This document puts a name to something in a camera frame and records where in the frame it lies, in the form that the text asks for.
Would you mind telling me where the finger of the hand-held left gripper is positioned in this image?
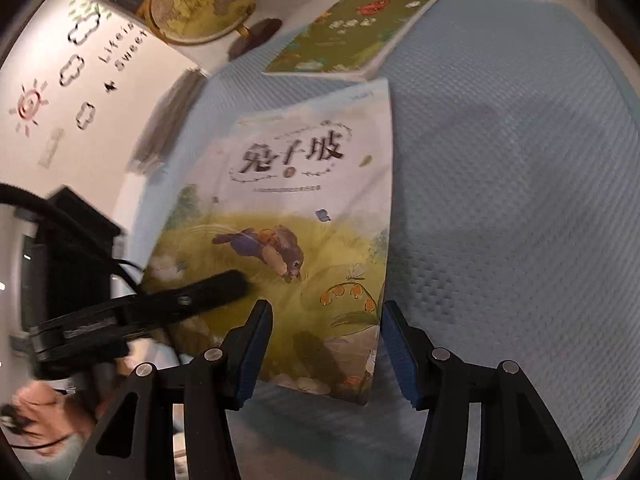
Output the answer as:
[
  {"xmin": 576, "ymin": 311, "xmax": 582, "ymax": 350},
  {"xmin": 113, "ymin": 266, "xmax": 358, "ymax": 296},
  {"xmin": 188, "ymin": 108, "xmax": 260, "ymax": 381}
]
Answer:
[{"xmin": 170, "ymin": 269, "xmax": 249, "ymax": 318}]

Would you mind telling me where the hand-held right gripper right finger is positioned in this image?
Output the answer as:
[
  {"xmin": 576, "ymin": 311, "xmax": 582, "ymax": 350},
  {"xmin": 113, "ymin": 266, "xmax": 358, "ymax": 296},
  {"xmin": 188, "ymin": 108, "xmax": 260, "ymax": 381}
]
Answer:
[{"xmin": 381, "ymin": 300, "xmax": 583, "ymax": 480}]

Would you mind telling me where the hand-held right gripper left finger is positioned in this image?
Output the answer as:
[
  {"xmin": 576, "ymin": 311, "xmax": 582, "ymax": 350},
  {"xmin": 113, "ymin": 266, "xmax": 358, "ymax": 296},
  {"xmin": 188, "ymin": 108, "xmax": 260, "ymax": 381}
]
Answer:
[{"xmin": 75, "ymin": 299, "xmax": 274, "ymax": 480}]

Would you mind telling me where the white rabbit picture book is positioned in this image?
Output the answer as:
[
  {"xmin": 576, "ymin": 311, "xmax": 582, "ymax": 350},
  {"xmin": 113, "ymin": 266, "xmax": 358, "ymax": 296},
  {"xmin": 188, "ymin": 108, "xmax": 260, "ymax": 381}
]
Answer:
[{"xmin": 137, "ymin": 77, "xmax": 393, "ymax": 407}]

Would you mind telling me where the person's left forearm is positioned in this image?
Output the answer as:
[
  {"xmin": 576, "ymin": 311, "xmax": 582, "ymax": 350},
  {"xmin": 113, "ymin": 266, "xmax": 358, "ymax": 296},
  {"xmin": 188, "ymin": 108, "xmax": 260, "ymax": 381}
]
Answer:
[{"xmin": 20, "ymin": 430, "xmax": 88, "ymax": 478}]

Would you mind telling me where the pile of stacked books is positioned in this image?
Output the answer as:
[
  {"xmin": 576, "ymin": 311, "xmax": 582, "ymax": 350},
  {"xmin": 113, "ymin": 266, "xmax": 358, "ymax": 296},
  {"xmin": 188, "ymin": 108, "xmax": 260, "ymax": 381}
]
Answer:
[{"xmin": 127, "ymin": 67, "xmax": 211, "ymax": 176}]

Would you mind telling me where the person's left hand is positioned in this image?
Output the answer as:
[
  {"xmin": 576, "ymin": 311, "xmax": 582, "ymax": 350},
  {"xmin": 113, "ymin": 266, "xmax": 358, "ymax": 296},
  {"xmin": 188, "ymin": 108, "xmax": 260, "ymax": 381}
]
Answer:
[{"xmin": 12, "ymin": 380, "xmax": 98, "ymax": 436}]

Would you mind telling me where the light blue textured mat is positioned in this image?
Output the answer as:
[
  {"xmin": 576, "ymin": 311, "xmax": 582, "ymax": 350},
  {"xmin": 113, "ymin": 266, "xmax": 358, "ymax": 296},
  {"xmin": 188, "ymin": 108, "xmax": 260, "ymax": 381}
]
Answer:
[{"xmin": 120, "ymin": 0, "xmax": 640, "ymax": 480}]

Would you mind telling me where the olive green illustrated book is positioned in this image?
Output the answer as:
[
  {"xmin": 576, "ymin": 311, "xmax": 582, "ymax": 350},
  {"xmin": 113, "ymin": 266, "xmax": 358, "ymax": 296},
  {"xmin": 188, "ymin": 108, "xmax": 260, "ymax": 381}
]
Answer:
[{"xmin": 262, "ymin": 0, "xmax": 446, "ymax": 82}]

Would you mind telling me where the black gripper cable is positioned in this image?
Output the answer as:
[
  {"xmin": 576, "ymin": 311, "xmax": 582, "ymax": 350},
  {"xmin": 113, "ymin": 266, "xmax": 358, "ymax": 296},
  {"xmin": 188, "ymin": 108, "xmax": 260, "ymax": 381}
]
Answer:
[{"xmin": 0, "ymin": 182, "xmax": 183, "ymax": 368}]

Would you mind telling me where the white wall switch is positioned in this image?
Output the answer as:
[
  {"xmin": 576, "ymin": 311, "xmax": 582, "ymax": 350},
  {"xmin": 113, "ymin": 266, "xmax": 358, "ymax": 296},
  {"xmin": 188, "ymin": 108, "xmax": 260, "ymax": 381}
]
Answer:
[{"xmin": 37, "ymin": 127, "xmax": 66, "ymax": 168}]

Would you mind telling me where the black cloud wall decal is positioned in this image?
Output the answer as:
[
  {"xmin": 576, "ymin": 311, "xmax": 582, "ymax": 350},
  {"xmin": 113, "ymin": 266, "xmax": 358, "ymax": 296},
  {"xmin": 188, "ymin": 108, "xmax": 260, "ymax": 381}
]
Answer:
[
  {"xmin": 75, "ymin": 102, "xmax": 97, "ymax": 131},
  {"xmin": 59, "ymin": 55, "xmax": 83, "ymax": 88},
  {"xmin": 67, "ymin": 12, "xmax": 103, "ymax": 46}
]

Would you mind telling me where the red sun wall decal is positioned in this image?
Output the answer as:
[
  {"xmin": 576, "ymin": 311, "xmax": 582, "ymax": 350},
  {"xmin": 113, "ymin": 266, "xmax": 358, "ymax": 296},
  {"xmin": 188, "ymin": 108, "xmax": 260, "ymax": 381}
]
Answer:
[{"xmin": 7, "ymin": 80, "xmax": 51, "ymax": 138}]

